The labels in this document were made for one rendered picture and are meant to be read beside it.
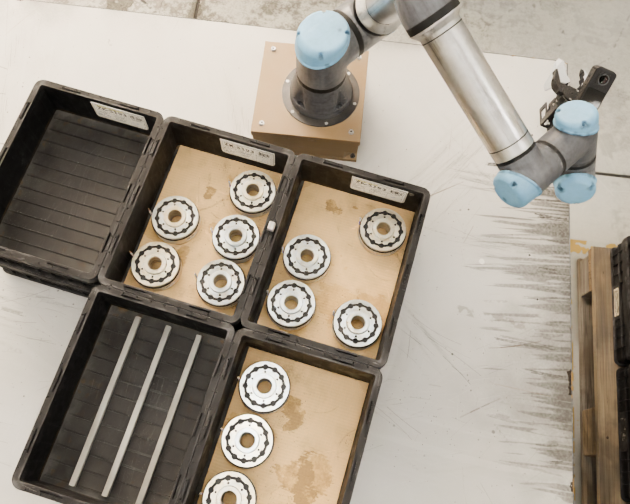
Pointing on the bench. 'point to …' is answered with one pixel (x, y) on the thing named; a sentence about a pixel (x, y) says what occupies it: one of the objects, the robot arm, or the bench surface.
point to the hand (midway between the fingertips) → (572, 65)
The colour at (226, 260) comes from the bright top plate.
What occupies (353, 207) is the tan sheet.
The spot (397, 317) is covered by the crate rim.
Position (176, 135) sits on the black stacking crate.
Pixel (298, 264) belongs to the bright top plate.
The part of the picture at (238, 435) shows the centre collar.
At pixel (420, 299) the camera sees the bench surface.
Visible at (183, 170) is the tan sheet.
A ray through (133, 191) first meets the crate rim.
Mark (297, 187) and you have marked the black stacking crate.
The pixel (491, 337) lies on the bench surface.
